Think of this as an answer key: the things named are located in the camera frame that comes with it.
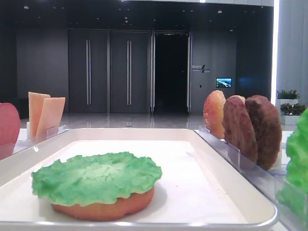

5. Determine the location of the right clear acrylic rail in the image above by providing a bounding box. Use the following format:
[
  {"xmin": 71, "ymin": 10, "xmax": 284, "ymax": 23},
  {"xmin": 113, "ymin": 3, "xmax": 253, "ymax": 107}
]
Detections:
[{"xmin": 196, "ymin": 126, "xmax": 308, "ymax": 231}]

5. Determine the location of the inner brown meat patty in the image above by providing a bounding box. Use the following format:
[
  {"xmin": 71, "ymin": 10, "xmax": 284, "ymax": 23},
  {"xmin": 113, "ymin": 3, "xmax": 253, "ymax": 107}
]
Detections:
[{"xmin": 222, "ymin": 95, "xmax": 258, "ymax": 164}]

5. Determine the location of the green lettuce leaf on tray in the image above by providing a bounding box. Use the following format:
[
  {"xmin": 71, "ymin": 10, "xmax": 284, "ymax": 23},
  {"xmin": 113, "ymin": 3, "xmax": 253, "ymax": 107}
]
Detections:
[{"xmin": 31, "ymin": 152, "xmax": 162, "ymax": 206}]

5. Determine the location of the dark double door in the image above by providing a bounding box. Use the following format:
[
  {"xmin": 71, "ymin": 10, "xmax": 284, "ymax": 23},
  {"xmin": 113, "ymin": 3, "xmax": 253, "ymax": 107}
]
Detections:
[{"xmin": 68, "ymin": 29, "xmax": 150, "ymax": 114}]

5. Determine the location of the lower potted plant planter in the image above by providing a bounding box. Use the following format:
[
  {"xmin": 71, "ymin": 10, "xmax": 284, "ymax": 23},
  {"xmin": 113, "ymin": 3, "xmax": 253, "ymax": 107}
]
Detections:
[{"xmin": 281, "ymin": 103, "xmax": 306, "ymax": 125}]

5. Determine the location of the white rectangular tray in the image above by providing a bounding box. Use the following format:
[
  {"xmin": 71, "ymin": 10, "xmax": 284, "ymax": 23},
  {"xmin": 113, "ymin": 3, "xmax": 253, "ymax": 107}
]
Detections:
[{"xmin": 0, "ymin": 128, "xmax": 279, "ymax": 231}]

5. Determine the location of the wall display screen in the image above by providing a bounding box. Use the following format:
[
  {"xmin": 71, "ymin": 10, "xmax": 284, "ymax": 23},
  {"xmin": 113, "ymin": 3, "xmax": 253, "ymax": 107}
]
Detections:
[{"xmin": 216, "ymin": 78, "xmax": 232, "ymax": 88}]

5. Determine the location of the green lettuce leaf in holder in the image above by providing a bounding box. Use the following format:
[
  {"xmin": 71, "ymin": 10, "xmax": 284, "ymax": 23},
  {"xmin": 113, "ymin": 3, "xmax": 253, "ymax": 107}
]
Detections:
[{"xmin": 278, "ymin": 111, "xmax": 308, "ymax": 221}]

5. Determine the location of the bottom bun slice on tray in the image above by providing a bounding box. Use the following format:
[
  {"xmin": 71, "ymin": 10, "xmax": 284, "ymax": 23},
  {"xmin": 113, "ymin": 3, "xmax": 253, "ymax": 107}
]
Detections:
[{"xmin": 52, "ymin": 188, "xmax": 154, "ymax": 221}]

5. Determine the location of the potted plant planter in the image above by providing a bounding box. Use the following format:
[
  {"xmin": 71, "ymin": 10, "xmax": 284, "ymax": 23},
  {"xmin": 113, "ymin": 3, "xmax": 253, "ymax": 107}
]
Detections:
[
  {"xmin": 276, "ymin": 89, "xmax": 299, "ymax": 110},
  {"xmin": 281, "ymin": 103, "xmax": 306, "ymax": 125}
]

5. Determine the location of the upper potted plant planter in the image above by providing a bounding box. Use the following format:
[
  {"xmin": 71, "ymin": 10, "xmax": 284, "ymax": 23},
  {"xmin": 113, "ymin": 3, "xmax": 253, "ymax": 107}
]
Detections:
[{"xmin": 276, "ymin": 89, "xmax": 299, "ymax": 110}]

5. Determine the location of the left clear acrylic rail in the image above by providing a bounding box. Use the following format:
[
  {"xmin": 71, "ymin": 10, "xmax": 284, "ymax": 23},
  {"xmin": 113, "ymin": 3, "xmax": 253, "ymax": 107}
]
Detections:
[{"xmin": 0, "ymin": 125, "xmax": 69, "ymax": 160}]

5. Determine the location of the orange cheese slice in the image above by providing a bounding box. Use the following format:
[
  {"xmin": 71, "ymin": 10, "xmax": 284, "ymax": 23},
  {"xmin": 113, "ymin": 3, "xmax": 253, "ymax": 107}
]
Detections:
[
  {"xmin": 28, "ymin": 92, "xmax": 51, "ymax": 138},
  {"xmin": 36, "ymin": 97, "xmax": 65, "ymax": 136}
]

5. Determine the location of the front orange cheese slice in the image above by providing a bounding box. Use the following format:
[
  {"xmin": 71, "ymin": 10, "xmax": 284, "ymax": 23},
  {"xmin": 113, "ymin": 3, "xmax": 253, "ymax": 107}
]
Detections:
[{"xmin": 36, "ymin": 97, "xmax": 65, "ymax": 136}]

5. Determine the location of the rear orange cheese slice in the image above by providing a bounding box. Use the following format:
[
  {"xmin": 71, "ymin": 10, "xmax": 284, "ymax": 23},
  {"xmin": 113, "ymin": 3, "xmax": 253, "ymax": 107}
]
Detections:
[{"xmin": 28, "ymin": 92, "xmax": 51, "ymax": 138}]

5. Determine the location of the brown meat patty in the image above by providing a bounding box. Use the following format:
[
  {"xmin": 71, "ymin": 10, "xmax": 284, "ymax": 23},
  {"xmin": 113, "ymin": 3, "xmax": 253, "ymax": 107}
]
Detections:
[
  {"xmin": 245, "ymin": 95, "xmax": 282, "ymax": 170},
  {"xmin": 222, "ymin": 95, "xmax": 258, "ymax": 164}
]

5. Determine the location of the outer brown meat patty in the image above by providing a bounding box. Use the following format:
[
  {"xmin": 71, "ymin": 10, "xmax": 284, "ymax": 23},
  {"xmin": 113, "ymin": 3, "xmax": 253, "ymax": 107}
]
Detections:
[{"xmin": 245, "ymin": 95, "xmax": 282, "ymax": 170}]

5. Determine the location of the clear acrylic rail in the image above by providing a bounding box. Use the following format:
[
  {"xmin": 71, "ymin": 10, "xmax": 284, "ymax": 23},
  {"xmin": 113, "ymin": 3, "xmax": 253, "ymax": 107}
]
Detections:
[
  {"xmin": 0, "ymin": 125, "xmax": 69, "ymax": 160},
  {"xmin": 196, "ymin": 126, "xmax": 308, "ymax": 231}
]

